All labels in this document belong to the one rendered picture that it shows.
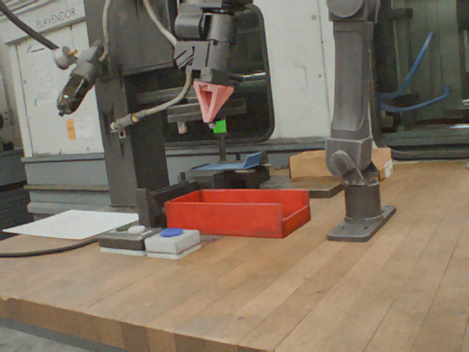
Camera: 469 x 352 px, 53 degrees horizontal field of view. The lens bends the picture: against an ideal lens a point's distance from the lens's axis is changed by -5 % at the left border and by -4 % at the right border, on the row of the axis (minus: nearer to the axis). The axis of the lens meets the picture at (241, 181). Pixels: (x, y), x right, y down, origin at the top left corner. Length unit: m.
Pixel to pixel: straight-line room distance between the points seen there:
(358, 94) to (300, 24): 0.95
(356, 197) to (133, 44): 0.67
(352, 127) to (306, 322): 0.39
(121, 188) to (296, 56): 0.79
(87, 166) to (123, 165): 1.24
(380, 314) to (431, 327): 0.06
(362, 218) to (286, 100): 0.99
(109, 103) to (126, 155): 0.14
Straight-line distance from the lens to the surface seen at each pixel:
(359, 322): 0.53
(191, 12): 1.00
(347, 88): 0.83
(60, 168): 2.71
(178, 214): 0.94
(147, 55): 1.20
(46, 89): 2.76
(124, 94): 1.26
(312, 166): 1.32
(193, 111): 1.08
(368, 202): 0.84
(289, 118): 1.78
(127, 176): 1.29
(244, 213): 0.86
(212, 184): 1.08
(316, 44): 1.72
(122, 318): 0.61
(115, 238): 0.88
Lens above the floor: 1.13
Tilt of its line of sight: 9 degrees down
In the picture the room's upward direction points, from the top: 6 degrees counter-clockwise
